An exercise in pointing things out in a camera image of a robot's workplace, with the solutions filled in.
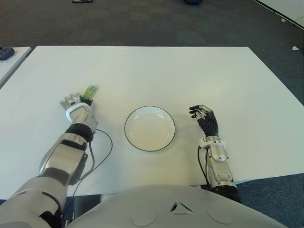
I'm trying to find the grey robot torso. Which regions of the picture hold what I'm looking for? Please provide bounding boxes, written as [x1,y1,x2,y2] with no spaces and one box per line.
[64,184,289,228]

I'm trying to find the white neighbouring table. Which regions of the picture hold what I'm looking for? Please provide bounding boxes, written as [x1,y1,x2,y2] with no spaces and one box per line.
[0,47,32,87]

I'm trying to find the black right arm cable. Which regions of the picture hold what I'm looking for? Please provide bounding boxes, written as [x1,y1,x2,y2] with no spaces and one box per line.
[197,146,209,188]

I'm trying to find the white table with black edge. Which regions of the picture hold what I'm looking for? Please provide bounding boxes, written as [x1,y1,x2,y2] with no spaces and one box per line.
[253,0,304,28]

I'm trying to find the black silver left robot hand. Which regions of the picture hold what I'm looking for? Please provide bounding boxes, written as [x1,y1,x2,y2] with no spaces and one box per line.
[59,93,94,111]

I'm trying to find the dark device on neighbouring table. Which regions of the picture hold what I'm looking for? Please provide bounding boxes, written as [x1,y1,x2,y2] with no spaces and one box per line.
[0,47,14,61]

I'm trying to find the green white toothpaste tube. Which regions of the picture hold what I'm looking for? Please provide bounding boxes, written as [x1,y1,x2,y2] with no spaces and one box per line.
[80,84,98,100]

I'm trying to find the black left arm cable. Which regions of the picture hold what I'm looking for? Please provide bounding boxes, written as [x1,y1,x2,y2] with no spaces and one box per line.
[63,128,113,221]

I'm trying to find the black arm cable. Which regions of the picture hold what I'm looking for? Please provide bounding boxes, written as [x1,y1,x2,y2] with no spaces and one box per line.
[63,128,113,221]
[197,146,209,188]

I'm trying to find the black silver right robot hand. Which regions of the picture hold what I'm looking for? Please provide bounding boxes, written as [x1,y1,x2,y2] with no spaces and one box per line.
[189,104,219,138]

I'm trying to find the white plate with black rim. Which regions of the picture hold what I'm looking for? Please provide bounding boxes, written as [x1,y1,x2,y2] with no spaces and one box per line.
[124,105,177,152]

